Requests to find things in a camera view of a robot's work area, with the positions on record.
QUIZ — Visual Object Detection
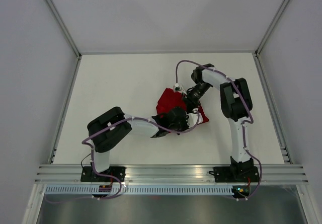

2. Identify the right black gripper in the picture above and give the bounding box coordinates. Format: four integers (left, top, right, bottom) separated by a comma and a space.
182, 81, 211, 115

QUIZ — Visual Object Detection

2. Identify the red cloth napkin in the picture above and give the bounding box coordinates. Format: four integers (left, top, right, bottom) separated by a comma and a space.
153, 88, 209, 123

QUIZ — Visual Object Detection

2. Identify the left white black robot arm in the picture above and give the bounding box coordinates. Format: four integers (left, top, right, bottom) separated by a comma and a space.
85, 107, 199, 182

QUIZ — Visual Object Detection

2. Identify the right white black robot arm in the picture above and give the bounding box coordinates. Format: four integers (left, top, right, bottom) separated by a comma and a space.
183, 64, 261, 183

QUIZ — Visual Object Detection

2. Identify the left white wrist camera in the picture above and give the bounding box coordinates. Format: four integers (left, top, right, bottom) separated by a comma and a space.
186, 112, 204, 128

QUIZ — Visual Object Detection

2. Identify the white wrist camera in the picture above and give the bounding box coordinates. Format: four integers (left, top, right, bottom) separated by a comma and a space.
186, 112, 204, 128
173, 83, 187, 95

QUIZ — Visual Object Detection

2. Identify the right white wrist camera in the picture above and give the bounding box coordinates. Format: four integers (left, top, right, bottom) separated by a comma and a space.
173, 83, 187, 95

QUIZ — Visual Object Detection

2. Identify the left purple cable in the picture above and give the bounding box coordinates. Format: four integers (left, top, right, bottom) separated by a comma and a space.
82, 109, 201, 201

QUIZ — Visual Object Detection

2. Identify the purple cable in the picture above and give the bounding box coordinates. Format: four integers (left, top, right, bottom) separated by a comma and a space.
82, 109, 201, 201
175, 59, 264, 201

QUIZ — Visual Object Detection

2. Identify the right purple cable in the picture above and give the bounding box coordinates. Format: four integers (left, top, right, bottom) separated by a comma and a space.
175, 59, 264, 201

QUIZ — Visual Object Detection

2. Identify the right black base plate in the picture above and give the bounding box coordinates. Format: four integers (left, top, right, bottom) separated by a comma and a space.
208, 166, 260, 183

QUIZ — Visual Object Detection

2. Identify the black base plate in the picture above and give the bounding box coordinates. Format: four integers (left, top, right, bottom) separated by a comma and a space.
208, 166, 260, 183
80, 166, 126, 182

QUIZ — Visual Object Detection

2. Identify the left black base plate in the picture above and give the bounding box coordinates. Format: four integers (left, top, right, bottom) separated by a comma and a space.
80, 166, 126, 182

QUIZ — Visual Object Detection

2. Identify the aluminium front rail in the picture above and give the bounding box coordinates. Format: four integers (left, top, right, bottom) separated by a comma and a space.
34, 164, 308, 185

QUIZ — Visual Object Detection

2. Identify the white slotted cable duct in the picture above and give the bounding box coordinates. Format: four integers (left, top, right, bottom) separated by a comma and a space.
45, 184, 233, 196

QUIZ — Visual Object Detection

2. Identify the right aluminium frame post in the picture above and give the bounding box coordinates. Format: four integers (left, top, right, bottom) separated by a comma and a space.
255, 0, 302, 56

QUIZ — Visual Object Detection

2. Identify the aluminium frame post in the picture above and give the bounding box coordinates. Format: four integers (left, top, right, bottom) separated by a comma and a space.
44, 0, 82, 59
255, 0, 302, 56

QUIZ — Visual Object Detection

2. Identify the left aluminium frame post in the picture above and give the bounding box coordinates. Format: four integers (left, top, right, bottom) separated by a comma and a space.
44, 0, 82, 59

